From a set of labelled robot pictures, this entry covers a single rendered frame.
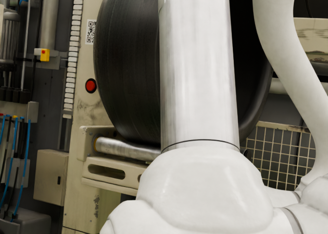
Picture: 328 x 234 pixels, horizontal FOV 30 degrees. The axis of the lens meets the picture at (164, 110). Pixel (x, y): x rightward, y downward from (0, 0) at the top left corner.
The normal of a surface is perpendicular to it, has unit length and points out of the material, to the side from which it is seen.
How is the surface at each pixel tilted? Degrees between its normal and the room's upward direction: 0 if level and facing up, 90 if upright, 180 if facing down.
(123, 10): 76
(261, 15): 105
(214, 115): 62
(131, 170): 90
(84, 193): 90
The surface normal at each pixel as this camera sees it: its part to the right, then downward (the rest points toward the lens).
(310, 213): -0.16, -0.93
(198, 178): -0.02, -0.50
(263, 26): -0.64, 0.29
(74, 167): -0.52, -0.01
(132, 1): -0.47, -0.31
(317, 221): -0.18, -0.83
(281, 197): 0.25, -0.83
